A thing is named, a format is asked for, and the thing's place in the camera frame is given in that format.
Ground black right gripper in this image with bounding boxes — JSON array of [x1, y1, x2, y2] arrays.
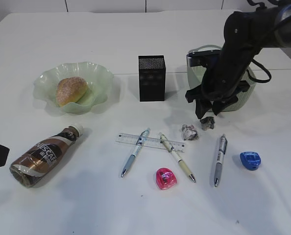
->
[[185, 59, 249, 119]]

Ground brown paper ball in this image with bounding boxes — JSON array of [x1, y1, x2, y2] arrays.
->
[[200, 117, 215, 131]]

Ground white paper ball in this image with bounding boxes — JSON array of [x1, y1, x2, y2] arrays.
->
[[181, 124, 199, 141]]

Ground sugared bread roll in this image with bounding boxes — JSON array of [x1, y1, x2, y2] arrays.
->
[[55, 76, 88, 107]]

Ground brown Nescafe coffee bottle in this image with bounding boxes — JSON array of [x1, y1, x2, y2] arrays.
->
[[9, 123, 83, 188]]

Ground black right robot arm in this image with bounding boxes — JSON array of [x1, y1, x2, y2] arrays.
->
[[185, 0, 291, 119]]

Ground green plastic basket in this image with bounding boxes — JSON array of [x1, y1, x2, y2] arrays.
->
[[187, 45, 256, 112]]

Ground grey pen right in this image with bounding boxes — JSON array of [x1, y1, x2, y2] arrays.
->
[[214, 134, 227, 187]]

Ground beige pen middle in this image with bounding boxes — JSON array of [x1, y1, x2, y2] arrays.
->
[[159, 133, 196, 183]]

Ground blue pencil sharpener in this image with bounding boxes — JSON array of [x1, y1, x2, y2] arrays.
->
[[240, 151, 261, 171]]

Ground black mesh pen holder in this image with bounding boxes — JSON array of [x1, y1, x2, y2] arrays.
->
[[138, 55, 166, 102]]

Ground blue grey pen left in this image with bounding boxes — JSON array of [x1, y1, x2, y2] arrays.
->
[[121, 128, 150, 177]]

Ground pink pencil sharpener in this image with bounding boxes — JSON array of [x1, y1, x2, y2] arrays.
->
[[156, 167, 177, 190]]

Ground green wavy glass plate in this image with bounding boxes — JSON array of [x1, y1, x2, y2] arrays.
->
[[33, 62, 114, 114]]

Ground transparent plastic ruler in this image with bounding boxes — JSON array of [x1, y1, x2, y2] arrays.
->
[[116, 133, 185, 152]]

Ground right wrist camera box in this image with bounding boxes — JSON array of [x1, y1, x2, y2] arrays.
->
[[186, 49, 220, 68]]

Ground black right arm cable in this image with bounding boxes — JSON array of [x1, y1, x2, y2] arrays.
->
[[245, 58, 272, 84]]

